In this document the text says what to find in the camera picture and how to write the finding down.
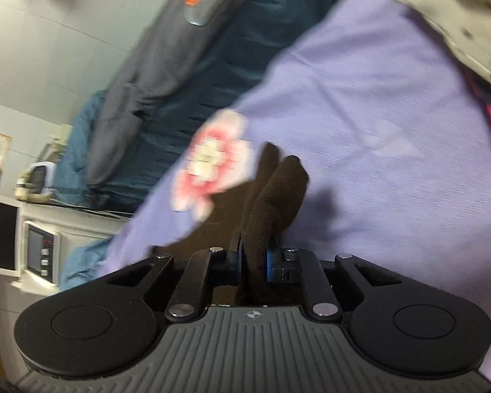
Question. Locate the grey garment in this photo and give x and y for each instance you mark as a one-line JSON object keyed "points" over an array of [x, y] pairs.
{"points": [[147, 82]]}

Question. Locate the beige cloth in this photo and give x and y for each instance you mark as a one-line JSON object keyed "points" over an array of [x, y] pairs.
{"points": [[454, 12]]}

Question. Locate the dark brown t-shirt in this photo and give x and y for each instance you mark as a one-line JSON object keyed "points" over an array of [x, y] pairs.
{"points": [[276, 200]]}

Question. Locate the white microwave oven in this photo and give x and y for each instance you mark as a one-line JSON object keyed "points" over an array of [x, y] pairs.
{"points": [[39, 249], [86, 225]]}

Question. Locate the white kettle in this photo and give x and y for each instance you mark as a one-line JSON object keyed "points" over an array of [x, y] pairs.
{"points": [[41, 177]]}

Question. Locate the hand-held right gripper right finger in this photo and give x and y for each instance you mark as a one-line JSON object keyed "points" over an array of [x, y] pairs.
{"points": [[270, 267]]}

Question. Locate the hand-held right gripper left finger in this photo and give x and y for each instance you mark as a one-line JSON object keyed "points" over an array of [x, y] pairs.
{"points": [[238, 263]]}

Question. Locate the purple floral bedsheet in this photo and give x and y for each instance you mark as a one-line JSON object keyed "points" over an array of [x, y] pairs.
{"points": [[372, 139]]}

